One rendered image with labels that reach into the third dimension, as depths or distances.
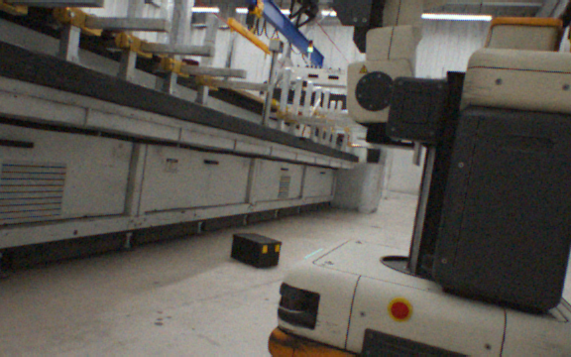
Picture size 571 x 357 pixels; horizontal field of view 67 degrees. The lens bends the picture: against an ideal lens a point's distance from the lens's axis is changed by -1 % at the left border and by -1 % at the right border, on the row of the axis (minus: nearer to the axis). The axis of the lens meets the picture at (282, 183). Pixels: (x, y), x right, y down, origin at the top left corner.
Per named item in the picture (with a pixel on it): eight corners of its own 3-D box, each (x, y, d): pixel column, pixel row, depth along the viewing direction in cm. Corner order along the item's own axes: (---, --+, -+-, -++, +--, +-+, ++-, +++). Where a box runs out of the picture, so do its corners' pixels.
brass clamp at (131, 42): (153, 59, 157) (155, 44, 156) (127, 48, 144) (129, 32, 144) (139, 58, 159) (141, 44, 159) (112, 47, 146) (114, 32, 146)
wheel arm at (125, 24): (171, 36, 121) (172, 20, 121) (163, 32, 118) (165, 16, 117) (54, 30, 136) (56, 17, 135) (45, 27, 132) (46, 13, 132)
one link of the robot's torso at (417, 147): (436, 169, 126) (451, 83, 125) (435, 165, 99) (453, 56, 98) (346, 156, 135) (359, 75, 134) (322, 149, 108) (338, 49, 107)
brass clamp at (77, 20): (102, 36, 133) (104, 20, 133) (66, 21, 121) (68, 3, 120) (86, 36, 135) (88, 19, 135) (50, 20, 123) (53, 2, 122)
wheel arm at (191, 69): (246, 81, 168) (247, 69, 168) (242, 79, 165) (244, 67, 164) (153, 72, 183) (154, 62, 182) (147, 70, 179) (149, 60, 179)
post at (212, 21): (203, 123, 198) (218, 17, 196) (199, 122, 195) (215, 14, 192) (196, 122, 199) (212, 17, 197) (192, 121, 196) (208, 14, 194)
